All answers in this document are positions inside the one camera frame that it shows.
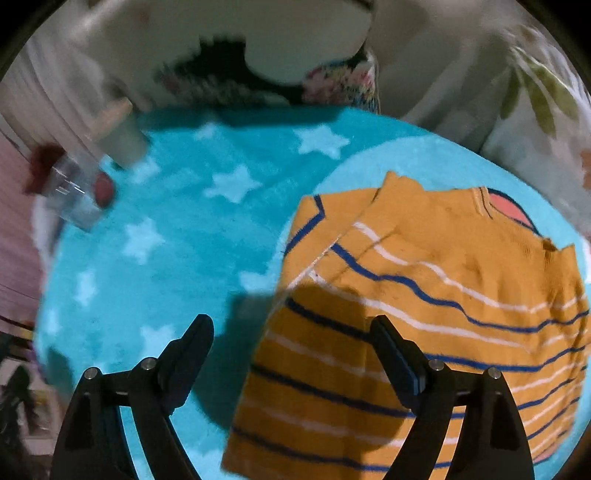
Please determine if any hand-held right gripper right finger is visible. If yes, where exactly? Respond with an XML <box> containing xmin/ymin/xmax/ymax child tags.
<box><xmin>369</xmin><ymin>315</ymin><xmax>536</xmax><ymax>480</ymax></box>

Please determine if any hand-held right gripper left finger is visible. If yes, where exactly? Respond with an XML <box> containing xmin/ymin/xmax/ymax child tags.
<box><xmin>50</xmin><ymin>314</ymin><xmax>215</xmax><ymax>480</ymax></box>

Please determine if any yellow striped sweater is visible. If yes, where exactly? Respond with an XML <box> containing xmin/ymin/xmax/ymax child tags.
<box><xmin>222</xmin><ymin>172</ymin><xmax>591</xmax><ymax>476</ymax></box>

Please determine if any teal star blanket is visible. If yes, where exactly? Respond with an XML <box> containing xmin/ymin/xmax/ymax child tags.
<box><xmin>34</xmin><ymin>106</ymin><xmax>591</xmax><ymax>480</ymax></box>

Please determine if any small red object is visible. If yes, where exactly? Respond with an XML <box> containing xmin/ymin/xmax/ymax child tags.
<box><xmin>94</xmin><ymin>174</ymin><xmax>117</xmax><ymax>207</ymax></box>

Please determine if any clear plastic container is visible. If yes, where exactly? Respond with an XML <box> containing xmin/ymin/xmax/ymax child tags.
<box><xmin>45</xmin><ymin>154</ymin><xmax>114</xmax><ymax>232</ymax></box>

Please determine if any dark red item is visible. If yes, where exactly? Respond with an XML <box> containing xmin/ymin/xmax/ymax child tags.
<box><xmin>23</xmin><ymin>144</ymin><xmax>66</xmax><ymax>195</ymax></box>

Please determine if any leaf print pillow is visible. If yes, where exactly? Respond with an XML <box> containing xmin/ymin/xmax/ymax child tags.
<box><xmin>480</xmin><ymin>23</ymin><xmax>591</xmax><ymax>232</ymax></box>

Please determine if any bird print cushion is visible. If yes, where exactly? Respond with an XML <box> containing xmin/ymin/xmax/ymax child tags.
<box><xmin>92</xmin><ymin>0</ymin><xmax>382</xmax><ymax>114</ymax></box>

